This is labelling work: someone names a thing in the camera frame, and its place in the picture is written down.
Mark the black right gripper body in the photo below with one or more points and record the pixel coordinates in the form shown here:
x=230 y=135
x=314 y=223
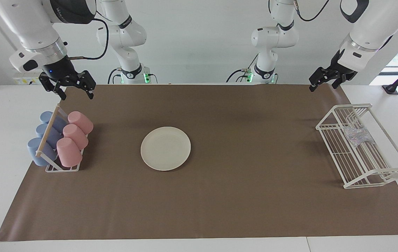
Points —
x=60 y=71

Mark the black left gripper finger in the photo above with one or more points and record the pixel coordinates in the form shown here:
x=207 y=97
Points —
x=314 y=85
x=336 y=83

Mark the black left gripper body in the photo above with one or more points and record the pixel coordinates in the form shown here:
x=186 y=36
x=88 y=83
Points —
x=339 y=68

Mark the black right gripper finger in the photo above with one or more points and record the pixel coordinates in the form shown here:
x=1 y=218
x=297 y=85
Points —
x=90 y=93
x=61 y=91

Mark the clear plastic wrapper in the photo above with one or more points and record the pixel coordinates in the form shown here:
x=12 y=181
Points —
x=358 y=135

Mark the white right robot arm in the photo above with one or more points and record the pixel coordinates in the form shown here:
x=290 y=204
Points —
x=34 y=28

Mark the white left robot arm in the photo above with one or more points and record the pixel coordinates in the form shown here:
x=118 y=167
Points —
x=370 y=31

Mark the cream round plate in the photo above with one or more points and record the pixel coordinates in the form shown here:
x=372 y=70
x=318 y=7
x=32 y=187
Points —
x=165 y=148

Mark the pink plastic cup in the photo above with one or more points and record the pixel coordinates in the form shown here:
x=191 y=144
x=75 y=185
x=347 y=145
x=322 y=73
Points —
x=76 y=134
x=68 y=152
x=81 y=120

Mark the blue plastic cup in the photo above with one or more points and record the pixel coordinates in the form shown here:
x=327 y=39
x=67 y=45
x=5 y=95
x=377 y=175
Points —
x=46 y=116
x=34 y=148
x=54 y=137

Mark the cup holder rack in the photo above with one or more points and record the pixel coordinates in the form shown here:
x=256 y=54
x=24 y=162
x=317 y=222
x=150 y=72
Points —
x=47 y=131

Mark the brown table mat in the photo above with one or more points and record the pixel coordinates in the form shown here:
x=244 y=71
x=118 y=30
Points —
x=237 y=196

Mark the white wall power outlet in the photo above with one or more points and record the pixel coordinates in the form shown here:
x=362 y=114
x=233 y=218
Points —
x=27 y=81

